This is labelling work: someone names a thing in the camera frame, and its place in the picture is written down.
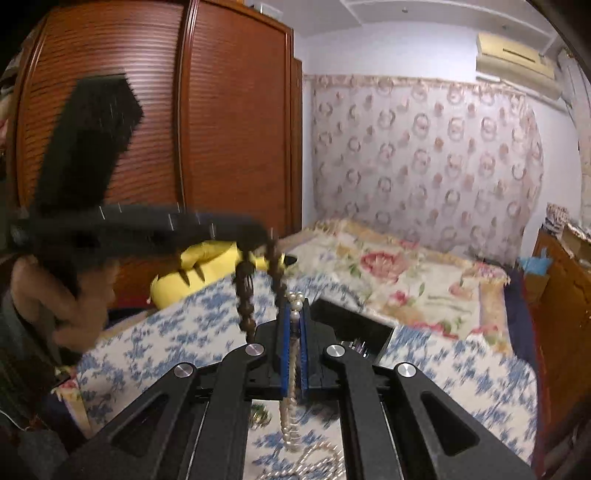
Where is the ring patterned curtain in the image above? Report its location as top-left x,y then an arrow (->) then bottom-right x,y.
309,74 -> 546,269

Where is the blue floral tablecloth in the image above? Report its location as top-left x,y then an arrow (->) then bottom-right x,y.
53,268 -> 539,480

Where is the black box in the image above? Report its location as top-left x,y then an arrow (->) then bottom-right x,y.
311,298 -> 396,365

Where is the wooden sideboard cabinet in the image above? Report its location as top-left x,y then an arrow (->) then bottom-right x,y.
526,228 -> 591,462

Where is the small cardboard box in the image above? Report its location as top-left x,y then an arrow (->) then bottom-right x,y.
524,273 -> 550,304

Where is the person's left hand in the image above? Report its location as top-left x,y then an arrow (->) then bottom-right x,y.
11,256 -> 117,352

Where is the beige wall air conditioner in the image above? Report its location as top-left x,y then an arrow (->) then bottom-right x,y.
475,32 -> 562,100

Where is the floral bedspread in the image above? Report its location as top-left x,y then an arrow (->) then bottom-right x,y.
277,219 -> 514,357

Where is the open cardboard box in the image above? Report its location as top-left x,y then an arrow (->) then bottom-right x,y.
561,228 -> 591,253

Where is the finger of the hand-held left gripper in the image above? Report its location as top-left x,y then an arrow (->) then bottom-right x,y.
34,74 -> 145,209
99,203 -> 275,254

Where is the brown slatted wooden wardrobe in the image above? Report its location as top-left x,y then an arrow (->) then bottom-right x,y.
7,0 -> 304,296

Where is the tied lace curtain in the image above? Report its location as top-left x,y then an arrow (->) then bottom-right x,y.
556,46 -> 587,153

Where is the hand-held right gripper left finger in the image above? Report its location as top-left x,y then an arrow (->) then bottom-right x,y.
67,307 -> 296,480

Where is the blue plastic bag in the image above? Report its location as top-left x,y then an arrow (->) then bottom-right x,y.
517,249 -> 553,278

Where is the brown wooden bead bracelet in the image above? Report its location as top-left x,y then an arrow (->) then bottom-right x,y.
233,240 -> 290,336

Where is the dark blue blanket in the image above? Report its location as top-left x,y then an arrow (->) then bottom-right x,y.
503,270 -> 539,366

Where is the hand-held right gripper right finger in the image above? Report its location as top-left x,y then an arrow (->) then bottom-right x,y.
298,309 -> 532,480

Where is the patterned cloth bundle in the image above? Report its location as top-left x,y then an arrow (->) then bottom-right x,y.
545,203 -> 573,236

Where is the person's left forearm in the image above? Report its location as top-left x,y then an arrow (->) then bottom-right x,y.
0,291 -> 65,370

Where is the white pearl necklace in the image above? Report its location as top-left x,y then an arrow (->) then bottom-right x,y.
257,291 -> 347,480

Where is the yellow plush toy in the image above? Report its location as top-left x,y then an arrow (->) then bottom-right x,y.
150,237 -> 298,308

